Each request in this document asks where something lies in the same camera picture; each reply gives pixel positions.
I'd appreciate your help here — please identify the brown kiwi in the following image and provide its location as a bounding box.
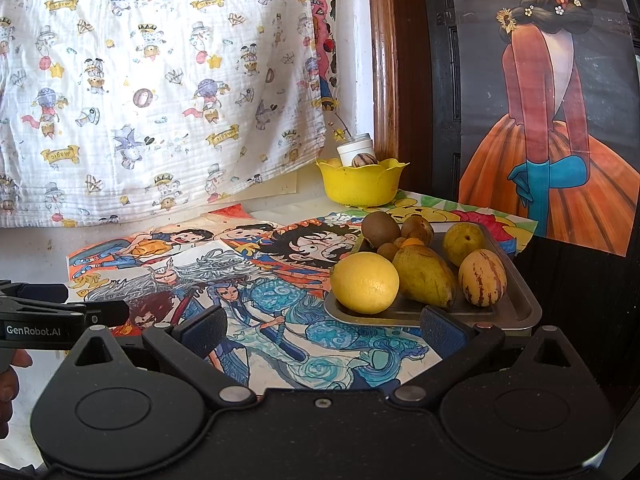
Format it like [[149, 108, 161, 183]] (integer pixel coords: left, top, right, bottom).
[[361, 211, 402, 251]]

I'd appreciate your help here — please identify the tan round fruit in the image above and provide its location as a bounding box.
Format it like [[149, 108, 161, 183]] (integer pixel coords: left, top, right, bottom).
[[400, 215, 435, 247]]

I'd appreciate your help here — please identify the colourful cartoon poster mat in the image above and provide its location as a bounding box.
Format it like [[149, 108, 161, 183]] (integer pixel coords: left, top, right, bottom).
[[70, 240, 443, 391]]

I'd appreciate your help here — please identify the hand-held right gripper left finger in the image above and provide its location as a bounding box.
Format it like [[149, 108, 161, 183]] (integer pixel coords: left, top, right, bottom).
[[62, 305, 256, 407]]

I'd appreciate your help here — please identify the brown wooden door frame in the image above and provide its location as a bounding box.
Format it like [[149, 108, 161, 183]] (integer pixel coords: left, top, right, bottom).
[[366, 0, 433, 161]]

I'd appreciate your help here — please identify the colourful cartoon wall drawing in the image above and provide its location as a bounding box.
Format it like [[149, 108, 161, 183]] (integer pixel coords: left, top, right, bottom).
[[309, 0, 342, 111]]

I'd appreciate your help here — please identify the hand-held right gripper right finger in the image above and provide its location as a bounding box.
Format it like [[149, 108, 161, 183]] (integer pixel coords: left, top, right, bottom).
[[392, 306, 588, 405]]

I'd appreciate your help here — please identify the yellow lemon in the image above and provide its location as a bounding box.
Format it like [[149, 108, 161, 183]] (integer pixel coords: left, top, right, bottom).
[[330, 252, 401, 315]]

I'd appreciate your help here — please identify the person's left hand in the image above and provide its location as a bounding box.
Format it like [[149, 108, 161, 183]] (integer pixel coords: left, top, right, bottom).
[[0, 352, 32, 441]]

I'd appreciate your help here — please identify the yellow-green mango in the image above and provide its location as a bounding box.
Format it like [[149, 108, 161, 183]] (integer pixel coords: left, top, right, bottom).
[[392, 245, 458, 309]]

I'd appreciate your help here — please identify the white jar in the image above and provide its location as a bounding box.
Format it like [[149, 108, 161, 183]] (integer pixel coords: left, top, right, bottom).
[[336, 133, 376, 167]]

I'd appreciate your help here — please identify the yellow pear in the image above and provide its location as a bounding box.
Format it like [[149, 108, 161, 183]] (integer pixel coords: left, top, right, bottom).
[[442, 222, 487, 267]]

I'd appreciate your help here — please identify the metal tray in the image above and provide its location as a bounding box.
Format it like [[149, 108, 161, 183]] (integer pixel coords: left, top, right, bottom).
[[324, 222, 543, 331]]

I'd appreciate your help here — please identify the wall poster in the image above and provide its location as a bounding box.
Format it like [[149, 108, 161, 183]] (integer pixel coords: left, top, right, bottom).
[[457, 0, 640, 257]]

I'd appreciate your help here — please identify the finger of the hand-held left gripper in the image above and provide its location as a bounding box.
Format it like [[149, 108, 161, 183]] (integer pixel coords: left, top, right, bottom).
[[0, 284, 68, 308], [65, 300, 129, 328]]

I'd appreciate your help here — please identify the white printed blanket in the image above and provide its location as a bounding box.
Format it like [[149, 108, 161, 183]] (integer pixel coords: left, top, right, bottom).
[[0, 0, 328, 231]]

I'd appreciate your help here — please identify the yellow flower sprig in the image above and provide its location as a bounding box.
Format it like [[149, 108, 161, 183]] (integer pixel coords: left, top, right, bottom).
[[327, 107, 353, 143]]

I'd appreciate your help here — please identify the yellow scalloped bowl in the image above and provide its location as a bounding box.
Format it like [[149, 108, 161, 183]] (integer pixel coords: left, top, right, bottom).
[[315, 157, 411, 207]]

